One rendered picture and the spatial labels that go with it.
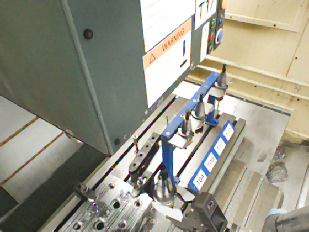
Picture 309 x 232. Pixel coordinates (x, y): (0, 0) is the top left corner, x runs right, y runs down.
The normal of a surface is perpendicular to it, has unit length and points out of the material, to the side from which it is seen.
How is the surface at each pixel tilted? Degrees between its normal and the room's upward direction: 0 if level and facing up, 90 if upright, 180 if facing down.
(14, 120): 90
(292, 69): 90
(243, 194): 7
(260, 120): 24
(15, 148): 90
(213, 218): 60
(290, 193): 17
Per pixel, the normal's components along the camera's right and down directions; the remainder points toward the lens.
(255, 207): 0.01, -0.78
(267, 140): -0.29, -0.40
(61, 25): -0.20, 0.70
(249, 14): -0.56, 0.61
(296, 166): -0.31, -0.78
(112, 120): 0.83, 0.36
